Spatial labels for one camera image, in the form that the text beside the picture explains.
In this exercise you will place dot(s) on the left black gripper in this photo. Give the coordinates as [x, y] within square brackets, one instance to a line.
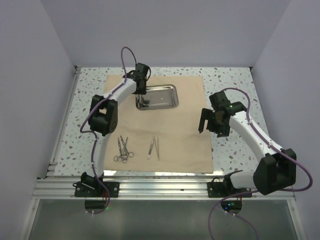
[142, 91]

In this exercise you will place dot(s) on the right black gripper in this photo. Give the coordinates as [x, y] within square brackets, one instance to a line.
[207, 114]

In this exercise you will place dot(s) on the steel instrument tray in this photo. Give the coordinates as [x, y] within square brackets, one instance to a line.
[157, 97]

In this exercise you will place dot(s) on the beige cloth wrap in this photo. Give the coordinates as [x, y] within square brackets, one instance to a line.
[182, 148]

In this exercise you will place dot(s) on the steel tweezers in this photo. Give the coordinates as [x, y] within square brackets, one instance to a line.
[152, 144]
[156, 139]

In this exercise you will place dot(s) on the steel forceps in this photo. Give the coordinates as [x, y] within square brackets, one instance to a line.
[126, 153]

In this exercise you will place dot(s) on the steel surgical scissors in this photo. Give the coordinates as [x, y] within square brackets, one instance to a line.
[119, 157]

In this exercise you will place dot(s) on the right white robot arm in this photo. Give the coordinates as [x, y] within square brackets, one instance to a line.
[276, 167]

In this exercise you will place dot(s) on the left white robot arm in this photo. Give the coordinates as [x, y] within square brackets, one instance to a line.
[103, 116]

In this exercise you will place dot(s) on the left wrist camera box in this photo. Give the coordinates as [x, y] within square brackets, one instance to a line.
[144, 69]

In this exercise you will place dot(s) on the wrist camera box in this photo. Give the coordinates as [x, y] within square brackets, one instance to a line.
[144, 69]
[218, 100]

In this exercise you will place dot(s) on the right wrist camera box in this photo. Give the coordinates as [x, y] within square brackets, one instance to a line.
[218, 100]

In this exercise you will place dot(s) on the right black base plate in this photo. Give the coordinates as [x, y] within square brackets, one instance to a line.
[221, 188]

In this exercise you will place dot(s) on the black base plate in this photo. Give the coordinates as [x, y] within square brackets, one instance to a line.
[89, 187]
[221, 188]

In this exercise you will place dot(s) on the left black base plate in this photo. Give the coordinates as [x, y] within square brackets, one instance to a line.
[89, 187]

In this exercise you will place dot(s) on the aluminium front rail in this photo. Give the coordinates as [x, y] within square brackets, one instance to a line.
[131, 188]

